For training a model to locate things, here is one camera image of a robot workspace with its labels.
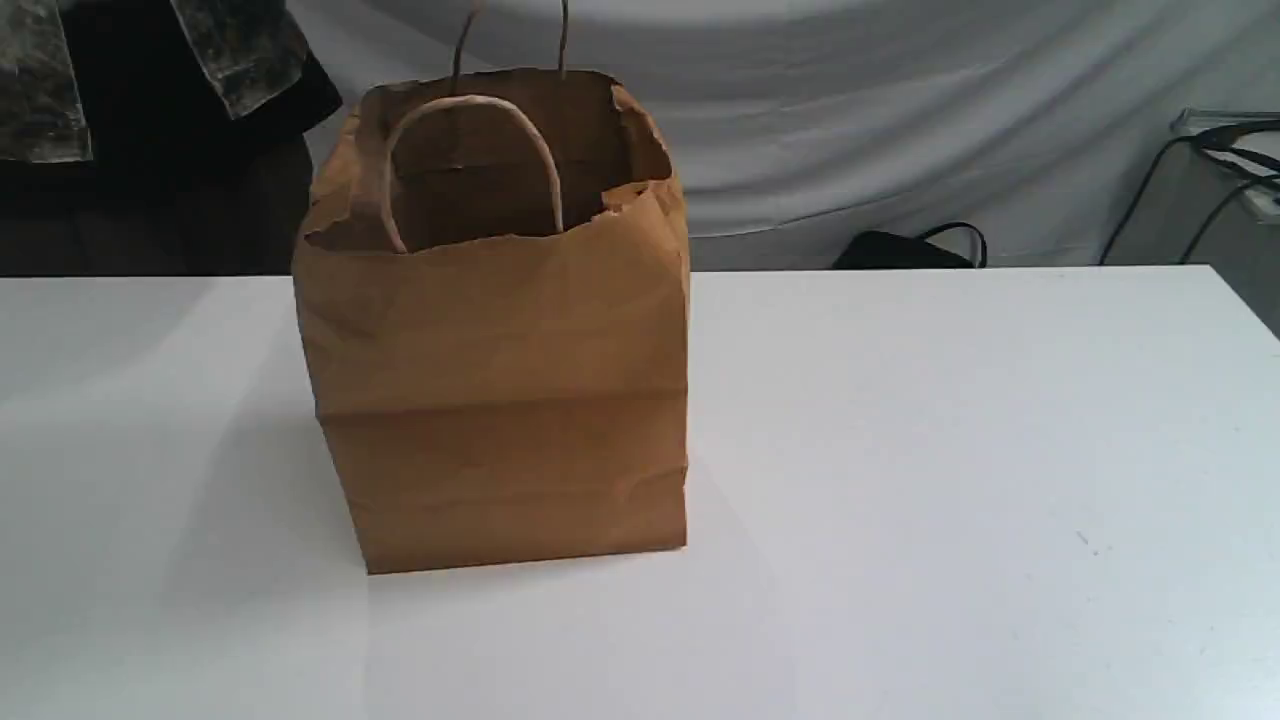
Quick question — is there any brown paper bag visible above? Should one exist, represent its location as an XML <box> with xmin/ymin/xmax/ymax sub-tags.
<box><xmin>292</xmin><ymin>26</ymin><xmax>691</xmax><ymax>575</ymax></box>

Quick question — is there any black bag behind table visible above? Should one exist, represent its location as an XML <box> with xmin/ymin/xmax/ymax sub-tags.
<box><xmin>831</xmin><ymin>222</ymin><xmax>989</xmax><ymax>272</ymax></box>

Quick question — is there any white backdrop cloth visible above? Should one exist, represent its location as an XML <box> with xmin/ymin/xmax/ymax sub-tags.
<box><xmin>285</xmin><ymin>0</ymin><xmax>1280</xmax><ymax>273</ymax></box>

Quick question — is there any white side table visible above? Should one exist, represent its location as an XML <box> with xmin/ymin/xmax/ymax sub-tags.
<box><xmin>1098</xmin><ymin>108</ymin><xmax>1279</xmax><ymax>334</ymax></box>

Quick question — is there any black cable on side table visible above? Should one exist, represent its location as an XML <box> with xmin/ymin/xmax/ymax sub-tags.
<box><xmin>1100</xmin><ymin>120</ymin><xmax>1280</xmax><ymax>266</ymax></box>

